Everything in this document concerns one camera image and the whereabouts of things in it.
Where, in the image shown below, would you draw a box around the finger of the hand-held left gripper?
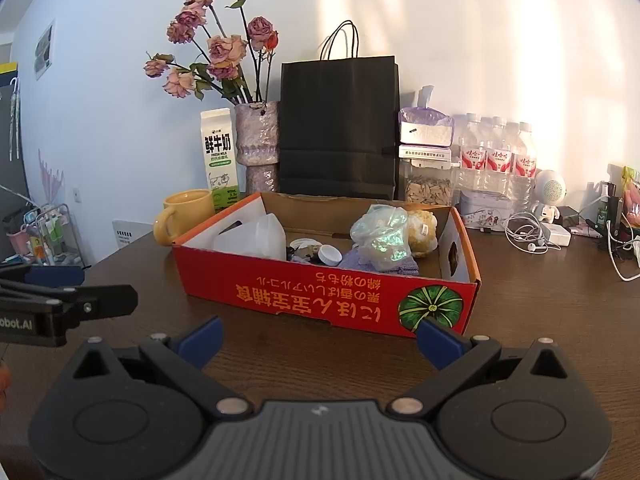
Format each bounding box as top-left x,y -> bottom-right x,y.
0,265 -> 86,289
0,285 -> 138,321

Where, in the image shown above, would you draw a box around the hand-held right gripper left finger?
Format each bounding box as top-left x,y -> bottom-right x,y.
70,316 -> 253,422

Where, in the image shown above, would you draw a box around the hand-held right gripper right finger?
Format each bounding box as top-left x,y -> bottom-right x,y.
387,316 -> 571,422

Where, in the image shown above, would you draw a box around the red cardboard box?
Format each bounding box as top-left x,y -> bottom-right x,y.
171,191 -> 482,337

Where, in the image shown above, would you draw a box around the purple cloth pouch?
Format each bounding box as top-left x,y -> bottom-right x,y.
339,246 -> 420,277

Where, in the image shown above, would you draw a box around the yellow white plush toy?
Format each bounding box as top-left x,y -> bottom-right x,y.
406,208 -> 440,258

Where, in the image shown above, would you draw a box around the translucent jar white lid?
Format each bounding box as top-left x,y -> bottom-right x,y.
212,212 -> 288,262

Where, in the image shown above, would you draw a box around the iridescent plastic bag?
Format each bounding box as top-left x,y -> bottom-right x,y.
349,204 -> 413,272

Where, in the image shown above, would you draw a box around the pink bin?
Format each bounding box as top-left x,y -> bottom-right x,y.
6,220 -> 32,256

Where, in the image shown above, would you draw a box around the white card at left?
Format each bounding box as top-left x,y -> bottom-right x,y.
112,219 -> 153,248

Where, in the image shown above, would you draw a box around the dark board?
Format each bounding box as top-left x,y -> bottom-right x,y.
0,60 -> 31,211

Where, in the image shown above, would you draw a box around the yellow mug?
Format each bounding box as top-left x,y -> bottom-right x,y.
152,189 -> 217,247

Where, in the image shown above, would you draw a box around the white earphones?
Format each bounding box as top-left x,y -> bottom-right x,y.
504,211 -> 563,255

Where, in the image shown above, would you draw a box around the white printed tin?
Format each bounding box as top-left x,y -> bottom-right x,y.
459,189 -> 513,231

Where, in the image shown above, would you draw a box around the clear jar of seeds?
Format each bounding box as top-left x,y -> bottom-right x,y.
401,156 -> 457,207

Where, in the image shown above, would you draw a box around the white hanging umbrella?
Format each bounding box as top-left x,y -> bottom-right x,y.
7,77 -> 22,161

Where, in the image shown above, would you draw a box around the white charger adapter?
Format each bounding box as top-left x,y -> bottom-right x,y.
545,224 -> 572,248

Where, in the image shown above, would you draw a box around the white green milk carton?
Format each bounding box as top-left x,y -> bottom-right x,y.
200,108 -> 240,213

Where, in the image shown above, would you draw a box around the white flat carton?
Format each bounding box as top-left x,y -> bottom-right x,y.
398,144 -> 455,159

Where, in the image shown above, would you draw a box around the purple tissue pack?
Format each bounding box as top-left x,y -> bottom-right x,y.
398,85 -> 456,147

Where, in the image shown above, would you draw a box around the purple speckled vase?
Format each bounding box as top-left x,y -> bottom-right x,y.
234,101 -> 282,194

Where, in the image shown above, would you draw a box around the small dark bottle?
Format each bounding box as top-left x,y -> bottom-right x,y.
595,182 -> 621,233

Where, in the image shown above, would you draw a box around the black paper bag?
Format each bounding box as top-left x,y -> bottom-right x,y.
277,20 -> 402,201

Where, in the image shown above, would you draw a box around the yellow pink snack packet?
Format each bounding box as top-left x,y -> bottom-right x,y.
620,165 -> 640,226

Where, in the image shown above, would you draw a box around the dried pink roses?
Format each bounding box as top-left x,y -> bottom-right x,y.
144,0 -> 281,107

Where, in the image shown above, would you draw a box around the metal wire trolley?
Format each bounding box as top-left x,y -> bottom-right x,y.
0,203 -> 83,267

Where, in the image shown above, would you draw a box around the purple wall decal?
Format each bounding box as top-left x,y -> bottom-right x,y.
37,147 -> 66,206

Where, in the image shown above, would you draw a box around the white cable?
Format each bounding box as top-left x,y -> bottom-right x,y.
602,220 -> 640,282

